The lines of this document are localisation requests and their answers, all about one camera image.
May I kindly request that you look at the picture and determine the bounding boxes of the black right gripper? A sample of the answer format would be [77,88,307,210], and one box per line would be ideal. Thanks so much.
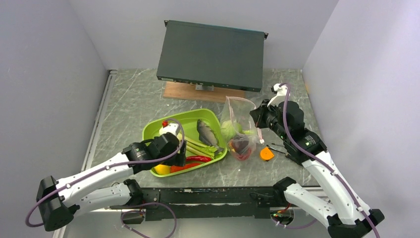
[250,98,289,140]

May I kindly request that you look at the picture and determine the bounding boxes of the orange red chili pepper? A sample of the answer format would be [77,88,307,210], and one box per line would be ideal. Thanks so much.
[170,163,201,173]

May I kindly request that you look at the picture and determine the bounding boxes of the clear pink zip top bag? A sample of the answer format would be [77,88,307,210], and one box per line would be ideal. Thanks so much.
[220,96,264,161]

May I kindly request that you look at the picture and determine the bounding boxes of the yellow bell pepper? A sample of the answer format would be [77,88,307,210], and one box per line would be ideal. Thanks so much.
[154,165,171,175]

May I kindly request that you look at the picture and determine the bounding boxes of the grey toy fish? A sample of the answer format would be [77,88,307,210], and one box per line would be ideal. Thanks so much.
[196,119,219,148]

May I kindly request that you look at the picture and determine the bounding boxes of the green cabbage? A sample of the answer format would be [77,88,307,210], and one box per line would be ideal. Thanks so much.
[220,120,242,140]

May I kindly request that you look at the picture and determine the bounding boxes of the red tomato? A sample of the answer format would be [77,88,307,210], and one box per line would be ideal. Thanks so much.
[229,147,255,161]

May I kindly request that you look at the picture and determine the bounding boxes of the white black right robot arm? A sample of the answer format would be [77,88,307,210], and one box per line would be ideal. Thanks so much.
[250,99,385,238]

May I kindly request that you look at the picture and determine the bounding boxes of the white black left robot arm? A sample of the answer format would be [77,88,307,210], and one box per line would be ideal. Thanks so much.
[36,132,187,232]

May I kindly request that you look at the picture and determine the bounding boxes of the green celery stalks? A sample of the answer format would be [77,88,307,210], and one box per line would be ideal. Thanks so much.
[184,136,227,159]

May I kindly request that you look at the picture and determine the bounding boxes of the green plastic tray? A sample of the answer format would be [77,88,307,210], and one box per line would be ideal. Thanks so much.
[151,109,227,178]

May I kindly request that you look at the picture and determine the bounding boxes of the orange pumpkin slice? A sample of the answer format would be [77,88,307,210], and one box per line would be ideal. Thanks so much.
[259,147,275,161]

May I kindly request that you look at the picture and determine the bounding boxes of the lower black yellow screwdriver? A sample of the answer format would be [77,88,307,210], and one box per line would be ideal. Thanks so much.
[266,145,289,156]

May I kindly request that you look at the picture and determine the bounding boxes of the wooden board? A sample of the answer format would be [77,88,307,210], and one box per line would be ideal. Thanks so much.
[162,82,245,103]

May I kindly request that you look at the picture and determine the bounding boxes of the dark grey rack device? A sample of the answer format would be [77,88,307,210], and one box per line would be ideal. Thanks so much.
[157,20,268,92]

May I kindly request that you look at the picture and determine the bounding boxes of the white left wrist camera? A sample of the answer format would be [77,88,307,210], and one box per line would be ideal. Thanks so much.
[158,121,182,144]

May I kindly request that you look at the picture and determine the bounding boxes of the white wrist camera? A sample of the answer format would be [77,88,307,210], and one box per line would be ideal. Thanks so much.
[158,121,182,144]
[267,83,288,106]

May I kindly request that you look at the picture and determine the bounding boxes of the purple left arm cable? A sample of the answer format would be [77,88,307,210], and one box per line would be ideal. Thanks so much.
[25,118,185,228]

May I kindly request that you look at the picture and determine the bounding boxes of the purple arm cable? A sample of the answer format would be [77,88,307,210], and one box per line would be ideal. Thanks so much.
[25,118,185,228]
[279,82,381,238]

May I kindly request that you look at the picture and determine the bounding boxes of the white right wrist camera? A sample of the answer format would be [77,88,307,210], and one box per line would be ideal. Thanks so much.
[267,83,288,106]

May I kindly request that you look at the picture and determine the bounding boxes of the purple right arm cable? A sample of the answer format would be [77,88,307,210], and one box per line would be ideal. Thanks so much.
[279,82,381,238]

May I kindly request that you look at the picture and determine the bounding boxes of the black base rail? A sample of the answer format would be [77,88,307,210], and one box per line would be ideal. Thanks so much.
[111,186,292,221]

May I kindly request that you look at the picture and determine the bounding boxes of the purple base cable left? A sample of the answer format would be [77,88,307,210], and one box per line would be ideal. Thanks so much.
[120,201,178,238]

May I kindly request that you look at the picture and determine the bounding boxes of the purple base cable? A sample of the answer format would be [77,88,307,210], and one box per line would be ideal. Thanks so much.
[120,201,178,238]
[272,207,319,230]

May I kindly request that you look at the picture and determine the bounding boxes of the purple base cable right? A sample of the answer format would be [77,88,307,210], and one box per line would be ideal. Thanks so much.
[272,207,319,230]

